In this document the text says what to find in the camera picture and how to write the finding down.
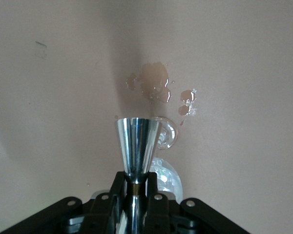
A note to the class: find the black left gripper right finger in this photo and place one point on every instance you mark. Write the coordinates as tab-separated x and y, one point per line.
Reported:
166	214

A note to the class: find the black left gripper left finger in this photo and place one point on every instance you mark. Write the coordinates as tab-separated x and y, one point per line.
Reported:
102	212

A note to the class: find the steel double jigger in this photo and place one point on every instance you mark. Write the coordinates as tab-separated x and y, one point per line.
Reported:
138	146

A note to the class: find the clear wine glass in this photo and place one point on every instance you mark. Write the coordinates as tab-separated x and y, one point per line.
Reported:
169	180

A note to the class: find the brown table cover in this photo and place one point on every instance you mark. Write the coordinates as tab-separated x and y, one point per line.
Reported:
39	122

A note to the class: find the brown liquid spill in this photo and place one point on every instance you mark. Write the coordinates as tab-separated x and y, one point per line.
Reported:
153	78

